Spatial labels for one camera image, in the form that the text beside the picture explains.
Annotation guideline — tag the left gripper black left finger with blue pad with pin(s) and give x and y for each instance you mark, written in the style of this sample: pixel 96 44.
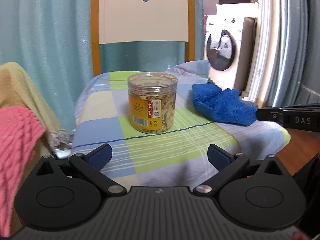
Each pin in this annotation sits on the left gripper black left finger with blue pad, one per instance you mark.
pixel 89 166

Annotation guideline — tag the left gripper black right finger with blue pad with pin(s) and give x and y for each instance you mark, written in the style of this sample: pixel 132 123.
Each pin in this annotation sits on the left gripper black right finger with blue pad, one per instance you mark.
pixel 228 166

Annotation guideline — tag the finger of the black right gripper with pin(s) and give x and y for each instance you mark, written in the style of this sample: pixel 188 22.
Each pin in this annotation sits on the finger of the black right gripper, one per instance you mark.
pixel 270 114

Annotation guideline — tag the blue terry cloth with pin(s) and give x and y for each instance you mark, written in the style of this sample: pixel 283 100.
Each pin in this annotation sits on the blue terry cloth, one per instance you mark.
pixel 223 106

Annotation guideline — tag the clear plastic jar yellow label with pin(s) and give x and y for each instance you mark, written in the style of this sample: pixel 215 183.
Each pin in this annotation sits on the clear plastic jar yellow label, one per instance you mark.
pixel 152 98

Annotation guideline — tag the grey-blue curtain right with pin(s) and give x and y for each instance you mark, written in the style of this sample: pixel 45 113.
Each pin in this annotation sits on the grey-blue curtain right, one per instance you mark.
pixel 296 77

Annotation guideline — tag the brown cardboard panel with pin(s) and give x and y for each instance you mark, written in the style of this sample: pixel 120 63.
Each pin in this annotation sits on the brown cardboard panel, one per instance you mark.
pixel 245 49

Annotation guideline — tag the pink fluffy towel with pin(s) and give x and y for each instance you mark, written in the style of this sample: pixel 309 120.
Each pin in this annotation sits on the pink fluffy towel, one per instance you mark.
pixel 20 131

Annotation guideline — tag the white front-load washing machine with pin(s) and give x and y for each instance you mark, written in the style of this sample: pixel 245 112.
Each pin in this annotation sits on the white front-load washing machine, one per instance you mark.
pixel 223 35

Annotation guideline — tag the yellow-green blanket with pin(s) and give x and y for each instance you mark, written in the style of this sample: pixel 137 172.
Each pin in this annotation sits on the yellow-green blanket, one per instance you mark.
pixel 17 89

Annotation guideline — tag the teal curtain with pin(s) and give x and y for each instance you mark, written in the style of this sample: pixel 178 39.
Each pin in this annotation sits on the teal curtain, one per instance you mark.
pixel 51 41

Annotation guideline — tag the wooden chair white backrest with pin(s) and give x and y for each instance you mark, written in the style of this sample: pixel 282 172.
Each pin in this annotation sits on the wooden chair white backrest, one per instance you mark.
pixel 115 21

